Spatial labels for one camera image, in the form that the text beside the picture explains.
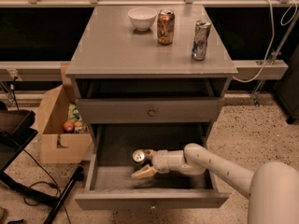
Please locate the cardboard box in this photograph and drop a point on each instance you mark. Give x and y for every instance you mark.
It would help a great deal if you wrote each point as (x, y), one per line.
(53, 114)

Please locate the green soda can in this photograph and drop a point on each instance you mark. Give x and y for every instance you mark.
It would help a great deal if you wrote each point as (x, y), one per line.
(139, 159)

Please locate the blue silver crumpled can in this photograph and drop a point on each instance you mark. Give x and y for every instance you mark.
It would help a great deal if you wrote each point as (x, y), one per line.
(201, 34)

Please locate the red apple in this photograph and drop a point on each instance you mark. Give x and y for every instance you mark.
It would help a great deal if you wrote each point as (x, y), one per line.
(69, 126)

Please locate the open middle drawer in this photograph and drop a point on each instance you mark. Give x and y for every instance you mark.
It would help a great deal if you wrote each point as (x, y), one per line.
(110, 185)

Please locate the closed top drawer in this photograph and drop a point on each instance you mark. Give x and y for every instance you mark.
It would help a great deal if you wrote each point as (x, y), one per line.
(154, 110)

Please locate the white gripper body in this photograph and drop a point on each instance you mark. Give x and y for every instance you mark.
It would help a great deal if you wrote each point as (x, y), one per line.
(161, 160)

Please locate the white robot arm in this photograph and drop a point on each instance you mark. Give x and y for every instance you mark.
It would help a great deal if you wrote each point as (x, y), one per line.
(272, 190)

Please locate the white ceramic bowl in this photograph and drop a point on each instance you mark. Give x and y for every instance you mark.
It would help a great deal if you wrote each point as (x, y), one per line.
(142, 18)

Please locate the orange crumpled soda can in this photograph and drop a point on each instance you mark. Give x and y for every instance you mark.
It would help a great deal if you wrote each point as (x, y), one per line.
(165, 26)

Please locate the grey wooden cabinet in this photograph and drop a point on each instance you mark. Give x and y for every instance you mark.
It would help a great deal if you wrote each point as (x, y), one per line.
(115, 61)

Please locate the green snack bag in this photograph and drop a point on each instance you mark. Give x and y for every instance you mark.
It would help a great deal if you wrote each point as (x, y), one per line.
(73, 113)

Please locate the round brass drawer knob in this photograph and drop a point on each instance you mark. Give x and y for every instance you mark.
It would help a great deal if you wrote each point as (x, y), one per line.
(151, 113)

